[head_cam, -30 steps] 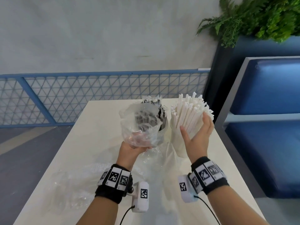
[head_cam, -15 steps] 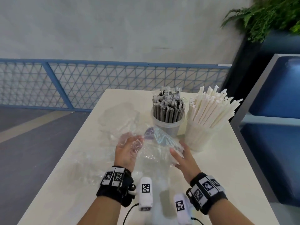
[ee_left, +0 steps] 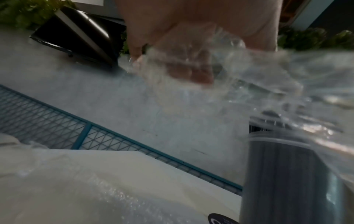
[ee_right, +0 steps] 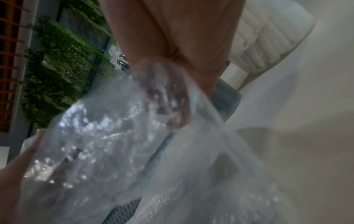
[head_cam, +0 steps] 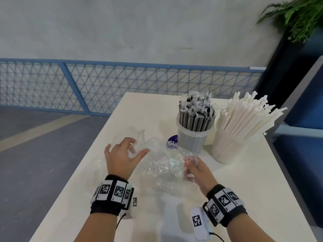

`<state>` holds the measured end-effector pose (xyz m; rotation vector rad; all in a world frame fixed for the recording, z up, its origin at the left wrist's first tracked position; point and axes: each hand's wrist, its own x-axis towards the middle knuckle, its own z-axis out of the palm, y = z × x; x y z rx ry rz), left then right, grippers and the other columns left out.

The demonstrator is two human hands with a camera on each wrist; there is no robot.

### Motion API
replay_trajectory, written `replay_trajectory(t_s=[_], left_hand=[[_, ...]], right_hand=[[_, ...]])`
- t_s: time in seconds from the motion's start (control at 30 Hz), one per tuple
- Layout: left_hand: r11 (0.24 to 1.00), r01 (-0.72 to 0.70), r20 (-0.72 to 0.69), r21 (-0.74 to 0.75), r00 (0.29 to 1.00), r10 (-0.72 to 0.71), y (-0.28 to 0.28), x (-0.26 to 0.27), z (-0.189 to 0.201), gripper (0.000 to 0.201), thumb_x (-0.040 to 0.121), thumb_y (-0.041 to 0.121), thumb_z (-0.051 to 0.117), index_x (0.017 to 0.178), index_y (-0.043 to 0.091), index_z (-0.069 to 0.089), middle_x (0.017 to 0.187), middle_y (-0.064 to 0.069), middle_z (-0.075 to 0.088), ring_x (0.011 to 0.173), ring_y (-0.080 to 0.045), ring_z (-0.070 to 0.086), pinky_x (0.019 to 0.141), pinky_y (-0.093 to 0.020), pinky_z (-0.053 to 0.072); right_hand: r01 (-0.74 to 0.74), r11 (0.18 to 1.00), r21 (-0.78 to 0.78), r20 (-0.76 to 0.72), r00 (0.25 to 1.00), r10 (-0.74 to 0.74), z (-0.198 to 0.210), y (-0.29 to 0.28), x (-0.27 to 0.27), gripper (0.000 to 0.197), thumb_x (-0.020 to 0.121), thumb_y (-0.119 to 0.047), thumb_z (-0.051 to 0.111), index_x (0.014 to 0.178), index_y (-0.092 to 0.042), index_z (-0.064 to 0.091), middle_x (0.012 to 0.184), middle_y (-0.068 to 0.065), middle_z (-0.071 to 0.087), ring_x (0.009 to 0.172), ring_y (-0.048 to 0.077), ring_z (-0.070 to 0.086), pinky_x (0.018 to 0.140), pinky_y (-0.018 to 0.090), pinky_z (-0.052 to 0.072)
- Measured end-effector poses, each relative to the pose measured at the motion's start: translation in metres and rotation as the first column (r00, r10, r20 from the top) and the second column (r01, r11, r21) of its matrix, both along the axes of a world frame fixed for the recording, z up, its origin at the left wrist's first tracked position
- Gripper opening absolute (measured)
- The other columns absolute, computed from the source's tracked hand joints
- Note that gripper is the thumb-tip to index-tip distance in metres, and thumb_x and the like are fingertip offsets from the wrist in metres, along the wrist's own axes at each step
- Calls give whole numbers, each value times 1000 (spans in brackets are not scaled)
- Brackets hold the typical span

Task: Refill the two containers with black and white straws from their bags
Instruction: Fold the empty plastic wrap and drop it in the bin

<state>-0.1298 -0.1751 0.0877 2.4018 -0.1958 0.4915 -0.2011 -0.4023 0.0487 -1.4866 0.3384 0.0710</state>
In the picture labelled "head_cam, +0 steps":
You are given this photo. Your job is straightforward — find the bundle of white straws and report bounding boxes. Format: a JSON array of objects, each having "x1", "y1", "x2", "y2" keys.
[{"x1": 211, "y1": 91, "x2": 288, "y2": 164}]

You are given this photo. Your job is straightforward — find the black marker wristband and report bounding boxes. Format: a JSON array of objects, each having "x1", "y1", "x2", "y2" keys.
[
  {"x1": 90, "y1": 174, "x2": 135, "y2": 216},
  {"x1": 203, "y1": 184, "x2": 248, "y2": 228}
]

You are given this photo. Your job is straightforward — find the clear plastic straw bag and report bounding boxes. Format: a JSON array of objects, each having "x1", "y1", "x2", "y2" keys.
[
  {"x1": 140, "y1": 137, "x2": 202, "y2": 198},
  {"x1": 87, "y1": 126, "x2": 152, "y2": 196}
]

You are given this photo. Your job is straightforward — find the green fern plant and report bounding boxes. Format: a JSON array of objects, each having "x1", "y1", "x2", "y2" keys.
[{"x1": 256, "y1": 0, "x2": 323, "y2": 43}]

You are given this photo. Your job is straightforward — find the black camera cable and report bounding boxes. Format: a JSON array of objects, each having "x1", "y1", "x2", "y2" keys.
[
  {"x1": 115, "y1": 213, "x2": 127, "y2": 242},
  {"x1": 209, "y1": 232, "x2": 225, "y2": 242}
]

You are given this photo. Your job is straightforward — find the blue round ClayGo sticker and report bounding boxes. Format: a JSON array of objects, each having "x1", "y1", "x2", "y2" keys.
[{"x1": 167, "y1": 134, "x2": 180, "y2": 149}]

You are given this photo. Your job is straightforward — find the person's right hand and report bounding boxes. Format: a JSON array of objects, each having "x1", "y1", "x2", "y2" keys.
[{"x1": 183, "y1": 155, "x2": 219, "y2": 196}]

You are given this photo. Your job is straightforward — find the person's right forearm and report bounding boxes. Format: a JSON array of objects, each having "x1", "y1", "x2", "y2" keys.
[{"x1": 227, "y1": 213, "x2": 277, "y2": 242}]

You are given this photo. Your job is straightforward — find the person's left hand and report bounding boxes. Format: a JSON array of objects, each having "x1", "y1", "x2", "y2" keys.
[{"x1": 104, "y1": 137, "x2": 151, "y2": 181}]

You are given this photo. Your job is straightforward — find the blue bench seat cushion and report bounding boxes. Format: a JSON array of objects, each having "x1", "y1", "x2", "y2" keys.
[{"x1": 272, "y1": 134, "x2": 323, "y2": 229}]

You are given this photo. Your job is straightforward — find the blue bench backrest cushion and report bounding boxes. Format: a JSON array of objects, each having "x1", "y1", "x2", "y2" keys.
[{"x1": 284, "y1": 70, "x2": 323, "y2": 130}]

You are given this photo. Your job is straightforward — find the blue mesh railing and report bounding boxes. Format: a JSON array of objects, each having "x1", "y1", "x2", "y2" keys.
[{"x1": 0, "y1": 57, "x2": 267, "y2": 116}]

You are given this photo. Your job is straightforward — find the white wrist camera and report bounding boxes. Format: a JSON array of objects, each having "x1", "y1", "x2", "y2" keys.
[
  {"x1": 190, "y1": 207, "x2": 211, "y2": 241},
  {"x1": 121, "y1": 196, "x2": 139, "y2": 220}
]

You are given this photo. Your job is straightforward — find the clear plastic cup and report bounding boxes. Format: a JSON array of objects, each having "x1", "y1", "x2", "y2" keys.
[{"x1": 211, "y1": 118, "x2": 262, "y2": 165}]

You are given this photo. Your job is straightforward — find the bundle of black straws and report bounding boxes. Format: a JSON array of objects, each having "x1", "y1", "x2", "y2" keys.
[{"x1": 178, "y1": 90, "x2": 217, "y2": 133}]

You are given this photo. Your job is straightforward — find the clear cup with purple label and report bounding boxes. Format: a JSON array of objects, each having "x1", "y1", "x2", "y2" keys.
[{"x1": 176, "y1": 114, "x2": 215, "y2": 155}]

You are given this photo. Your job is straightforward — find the dark planter box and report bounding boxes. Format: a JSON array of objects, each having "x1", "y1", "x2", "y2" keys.
[{"x1": 253, "y1": 32, "x2": 323, "y2": 109}]

